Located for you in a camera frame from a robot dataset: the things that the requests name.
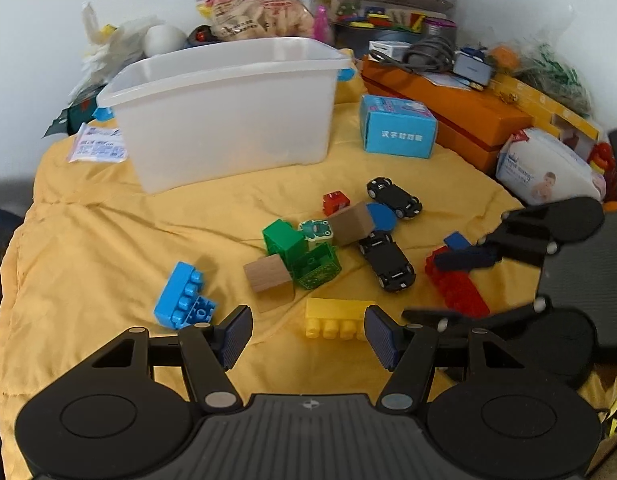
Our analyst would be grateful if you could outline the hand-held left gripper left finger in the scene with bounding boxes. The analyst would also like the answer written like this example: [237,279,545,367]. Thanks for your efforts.
[83,305,253,415]

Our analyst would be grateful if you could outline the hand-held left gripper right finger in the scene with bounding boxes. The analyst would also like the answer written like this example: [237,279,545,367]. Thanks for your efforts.
[365,305,536,415]

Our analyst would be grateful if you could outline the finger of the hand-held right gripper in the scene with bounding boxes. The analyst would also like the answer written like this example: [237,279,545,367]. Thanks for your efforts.
[402,297,551,347]
[434,202,561,271]

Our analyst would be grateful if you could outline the blue rectangular block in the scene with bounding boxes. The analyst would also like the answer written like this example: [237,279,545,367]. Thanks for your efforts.
[443,231,472,252]

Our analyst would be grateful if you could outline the long red building brick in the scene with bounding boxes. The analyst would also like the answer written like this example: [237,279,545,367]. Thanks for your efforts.
[424,245,491,319]

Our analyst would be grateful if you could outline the yellow building brick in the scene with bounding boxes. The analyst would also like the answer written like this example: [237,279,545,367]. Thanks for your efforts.
[304,298,377,341]

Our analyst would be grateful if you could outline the wooden cube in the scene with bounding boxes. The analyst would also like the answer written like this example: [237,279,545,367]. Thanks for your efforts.
[243,254,296,294]
[329,201,375,247]

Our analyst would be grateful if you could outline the black toy car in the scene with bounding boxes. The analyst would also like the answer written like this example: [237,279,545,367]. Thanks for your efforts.
[366,177,423,220]
[357,230,417,292]

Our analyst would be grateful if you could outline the green building brick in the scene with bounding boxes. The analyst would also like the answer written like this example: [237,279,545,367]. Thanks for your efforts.
[262,218,307,267]
[290,243,342,291]

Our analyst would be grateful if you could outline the white plastic storage bin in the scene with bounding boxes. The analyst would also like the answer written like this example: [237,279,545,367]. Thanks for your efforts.
[97,36,355,195]

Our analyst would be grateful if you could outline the large blue building brick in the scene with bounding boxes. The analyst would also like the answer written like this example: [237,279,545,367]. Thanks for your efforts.
[154,261,217,330]

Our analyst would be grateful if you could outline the blue round disc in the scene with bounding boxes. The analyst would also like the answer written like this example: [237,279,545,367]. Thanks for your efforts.
[365,202,398,233]

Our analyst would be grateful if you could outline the yellow printed wrapper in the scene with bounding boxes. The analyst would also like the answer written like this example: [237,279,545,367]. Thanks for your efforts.
[595,375,617,442]

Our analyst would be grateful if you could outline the baby wipes pack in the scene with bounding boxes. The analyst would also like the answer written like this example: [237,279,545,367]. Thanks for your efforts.
[495,127,607,206]

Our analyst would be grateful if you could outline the green frog toy block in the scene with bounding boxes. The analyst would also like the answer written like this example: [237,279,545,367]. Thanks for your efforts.
[298,218,334,244]

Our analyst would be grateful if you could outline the red plastic toy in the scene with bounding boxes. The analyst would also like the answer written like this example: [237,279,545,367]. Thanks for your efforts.
[587,142,617,176]

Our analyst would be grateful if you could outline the small red block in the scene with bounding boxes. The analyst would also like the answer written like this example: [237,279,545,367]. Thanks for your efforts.
[323,189,350,217]

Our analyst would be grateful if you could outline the blue card box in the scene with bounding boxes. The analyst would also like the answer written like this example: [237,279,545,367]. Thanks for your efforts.
[359,94,438,160]

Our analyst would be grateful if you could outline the orange box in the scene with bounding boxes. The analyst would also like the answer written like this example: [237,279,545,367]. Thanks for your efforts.
[361,57,534,174]

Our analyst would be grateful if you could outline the yellow cardboard box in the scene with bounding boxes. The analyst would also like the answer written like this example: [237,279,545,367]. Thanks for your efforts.
[488,72,602,157]

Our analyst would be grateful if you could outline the yellow blanket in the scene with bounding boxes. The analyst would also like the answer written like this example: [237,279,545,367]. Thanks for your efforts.
[0,49,609,480]

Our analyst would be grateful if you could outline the blue grey device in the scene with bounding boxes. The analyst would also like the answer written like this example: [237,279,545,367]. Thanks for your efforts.
[453,49,494,87]

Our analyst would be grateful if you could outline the bag of green toys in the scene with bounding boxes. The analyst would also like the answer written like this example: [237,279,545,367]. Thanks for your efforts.
[517,42,592,112]

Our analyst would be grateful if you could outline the orange ball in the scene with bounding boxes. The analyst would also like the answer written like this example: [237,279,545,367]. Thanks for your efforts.
[487,45,519,71]

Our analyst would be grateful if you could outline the small white box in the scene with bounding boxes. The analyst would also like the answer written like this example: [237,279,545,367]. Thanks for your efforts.
[369,40,414,64]

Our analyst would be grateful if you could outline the metal tin can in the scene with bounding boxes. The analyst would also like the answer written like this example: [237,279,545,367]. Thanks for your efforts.
[423,17,458,44]

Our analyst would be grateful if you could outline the small paper packet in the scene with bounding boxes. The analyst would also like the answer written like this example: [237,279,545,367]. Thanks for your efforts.
[65,127,130,164]

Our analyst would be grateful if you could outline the dark green packet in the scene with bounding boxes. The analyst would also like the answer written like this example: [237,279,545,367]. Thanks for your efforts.
[43,99,102,139]

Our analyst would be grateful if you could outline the pink bottle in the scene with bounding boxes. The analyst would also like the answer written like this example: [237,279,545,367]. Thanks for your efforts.
[313,4,334,44]

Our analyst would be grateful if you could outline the white round ball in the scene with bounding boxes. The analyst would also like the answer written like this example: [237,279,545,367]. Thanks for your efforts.
[144,24,188,57]

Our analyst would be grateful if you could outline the white plastic bag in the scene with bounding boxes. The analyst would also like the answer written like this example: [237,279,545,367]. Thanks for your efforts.
[80,2,155,87]

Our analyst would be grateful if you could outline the clear snack bag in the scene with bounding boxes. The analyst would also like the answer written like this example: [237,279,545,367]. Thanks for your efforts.
[196,0,317,44]

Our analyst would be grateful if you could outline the grey cable bundle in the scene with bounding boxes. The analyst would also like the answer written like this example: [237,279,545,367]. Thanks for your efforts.
[405,34,457,74]

